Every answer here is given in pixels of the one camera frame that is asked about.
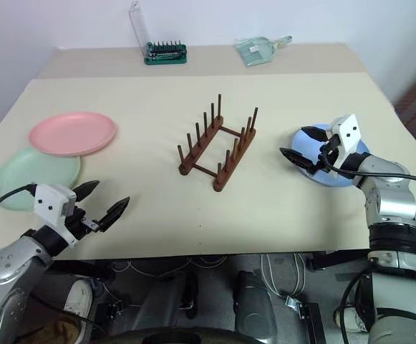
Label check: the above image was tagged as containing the green screwdriver bit case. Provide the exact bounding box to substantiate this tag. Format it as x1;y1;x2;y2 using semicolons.
128;0;188;66

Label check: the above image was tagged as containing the white shoe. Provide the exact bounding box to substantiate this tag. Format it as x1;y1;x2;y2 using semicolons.
63;279;94;341

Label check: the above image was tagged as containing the white floor cable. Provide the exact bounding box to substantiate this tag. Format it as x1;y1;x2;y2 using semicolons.
110;256;230;280
261;252;307;298

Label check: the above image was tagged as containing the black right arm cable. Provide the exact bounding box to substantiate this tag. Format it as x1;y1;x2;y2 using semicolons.
321;152;416;248

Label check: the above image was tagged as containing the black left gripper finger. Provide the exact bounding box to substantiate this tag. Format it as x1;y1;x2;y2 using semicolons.
73;180;100;209
97;196;132;234

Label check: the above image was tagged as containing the blue plate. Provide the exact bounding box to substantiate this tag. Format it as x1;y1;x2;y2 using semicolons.
291;123;372;188

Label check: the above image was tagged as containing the green plate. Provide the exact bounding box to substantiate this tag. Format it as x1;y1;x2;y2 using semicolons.
0;146;82;211

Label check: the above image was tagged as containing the green dustpan with brush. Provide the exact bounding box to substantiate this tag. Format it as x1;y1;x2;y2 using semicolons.
234;34;294;68

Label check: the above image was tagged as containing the pink plate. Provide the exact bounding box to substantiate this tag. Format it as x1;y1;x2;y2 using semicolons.
28;111;118;158

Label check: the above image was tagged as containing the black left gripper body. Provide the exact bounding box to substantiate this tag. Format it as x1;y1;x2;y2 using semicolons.
64;206;103;242

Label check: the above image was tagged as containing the small metal bracket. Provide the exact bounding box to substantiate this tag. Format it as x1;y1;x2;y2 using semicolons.
285;295;311;320

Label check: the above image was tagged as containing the black round base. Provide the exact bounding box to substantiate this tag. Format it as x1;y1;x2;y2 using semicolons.
110;325;266;344

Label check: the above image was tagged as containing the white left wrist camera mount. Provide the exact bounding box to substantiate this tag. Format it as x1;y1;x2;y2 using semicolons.
34;183;77;248

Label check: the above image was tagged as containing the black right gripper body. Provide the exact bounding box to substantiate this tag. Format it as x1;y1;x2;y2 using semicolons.
314;132;342;176

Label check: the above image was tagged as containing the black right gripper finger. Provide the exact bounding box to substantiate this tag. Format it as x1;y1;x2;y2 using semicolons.
300;125;327;143
279;147;318;176

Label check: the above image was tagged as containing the black table frame bar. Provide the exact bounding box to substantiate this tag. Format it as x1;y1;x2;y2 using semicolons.
306;250;369;272

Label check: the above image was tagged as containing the brown wooden dish rack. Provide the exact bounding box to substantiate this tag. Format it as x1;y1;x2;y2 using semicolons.
177;92;259;193

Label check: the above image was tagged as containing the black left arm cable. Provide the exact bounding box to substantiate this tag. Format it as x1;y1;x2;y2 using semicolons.
0;183;37;234

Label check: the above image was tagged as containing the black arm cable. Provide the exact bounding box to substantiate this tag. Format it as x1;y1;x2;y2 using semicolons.
0;183;37;234
321;152;416;248

